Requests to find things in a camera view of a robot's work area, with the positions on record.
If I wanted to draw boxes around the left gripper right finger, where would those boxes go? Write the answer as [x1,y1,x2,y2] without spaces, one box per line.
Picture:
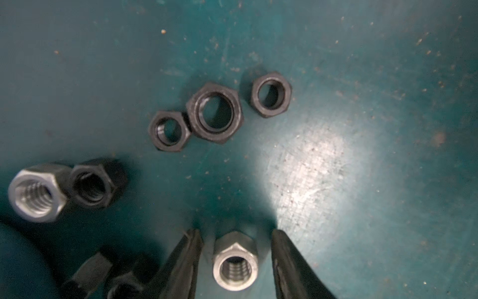
[271,229,335,299]

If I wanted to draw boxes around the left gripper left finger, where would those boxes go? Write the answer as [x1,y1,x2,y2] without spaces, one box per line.
[138,229,204,299]

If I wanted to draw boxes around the black nut cluster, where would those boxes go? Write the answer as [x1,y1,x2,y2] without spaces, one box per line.
[186,82,244,144]
[148,110,192,152]
[60,246,118,299]

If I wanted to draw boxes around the blue plastic storage box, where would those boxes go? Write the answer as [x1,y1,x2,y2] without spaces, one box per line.
[1,224,60,299]

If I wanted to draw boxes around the green table mat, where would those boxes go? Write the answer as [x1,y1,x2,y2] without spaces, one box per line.
[1,1,478,299]

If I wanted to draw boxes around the small black nut right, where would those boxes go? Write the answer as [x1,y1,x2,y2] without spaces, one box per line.
[250,72,292,118]

